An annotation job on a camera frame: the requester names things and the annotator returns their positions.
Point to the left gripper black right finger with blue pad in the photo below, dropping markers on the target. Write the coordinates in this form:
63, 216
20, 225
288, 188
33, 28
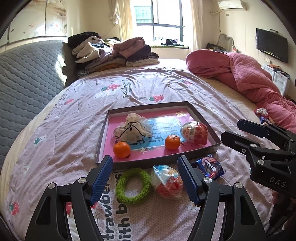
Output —
240, 218

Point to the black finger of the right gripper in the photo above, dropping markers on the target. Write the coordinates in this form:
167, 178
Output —
282, 138
268, 166

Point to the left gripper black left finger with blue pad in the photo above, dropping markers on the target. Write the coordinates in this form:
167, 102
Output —
49, 221

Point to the blue cookie snack packet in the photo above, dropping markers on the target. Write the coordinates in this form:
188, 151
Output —
209, 167

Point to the orange mandarin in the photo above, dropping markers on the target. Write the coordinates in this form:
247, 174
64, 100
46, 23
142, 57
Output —
172, 142
121, 150

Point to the red white egg toy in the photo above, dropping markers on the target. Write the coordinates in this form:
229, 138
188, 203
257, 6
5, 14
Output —
166, 181

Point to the small doll toy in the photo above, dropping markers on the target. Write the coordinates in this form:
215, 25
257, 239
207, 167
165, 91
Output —
263, 116

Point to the white drawer cabinet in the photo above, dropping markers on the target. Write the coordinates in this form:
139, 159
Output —
280, 78

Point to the pink quilted blanket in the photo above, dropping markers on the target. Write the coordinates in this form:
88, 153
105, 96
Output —
246, 76

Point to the grey shallow box pink inside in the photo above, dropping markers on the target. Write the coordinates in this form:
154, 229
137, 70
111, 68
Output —
165, 119

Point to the white air conditioner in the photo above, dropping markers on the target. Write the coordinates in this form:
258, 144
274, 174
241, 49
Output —
232, 4

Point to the grey quilted headboard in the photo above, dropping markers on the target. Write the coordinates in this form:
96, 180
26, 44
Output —
31, 76

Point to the pile of folded clothes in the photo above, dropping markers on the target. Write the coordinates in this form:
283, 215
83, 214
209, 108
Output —
95, 54

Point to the black wall television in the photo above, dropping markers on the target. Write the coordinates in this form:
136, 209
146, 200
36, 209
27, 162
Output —
272, 44

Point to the white drawstring pouch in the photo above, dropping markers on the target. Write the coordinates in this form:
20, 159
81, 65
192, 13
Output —
135, 128

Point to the window with dark frame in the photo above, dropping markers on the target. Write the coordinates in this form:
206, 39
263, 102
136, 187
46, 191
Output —
159, 20

